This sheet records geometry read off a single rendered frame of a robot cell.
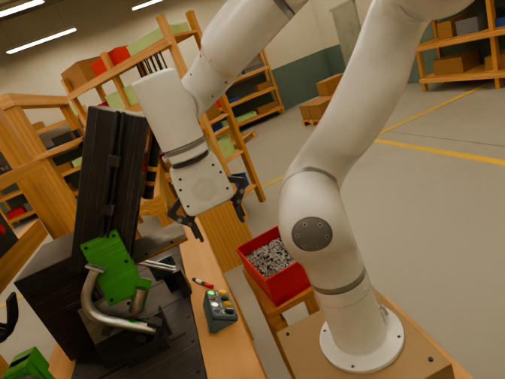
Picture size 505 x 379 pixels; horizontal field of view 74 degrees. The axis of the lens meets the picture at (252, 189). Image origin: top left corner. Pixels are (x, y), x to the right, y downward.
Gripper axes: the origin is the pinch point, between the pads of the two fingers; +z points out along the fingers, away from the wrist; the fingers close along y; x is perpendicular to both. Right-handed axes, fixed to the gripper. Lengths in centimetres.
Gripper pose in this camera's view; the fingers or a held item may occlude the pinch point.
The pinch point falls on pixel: (220, 225)
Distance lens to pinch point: 69.9
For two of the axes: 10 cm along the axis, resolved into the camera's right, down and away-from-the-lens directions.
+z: 3.5, 8.8, 3.3
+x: -2.8, -2.3, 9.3
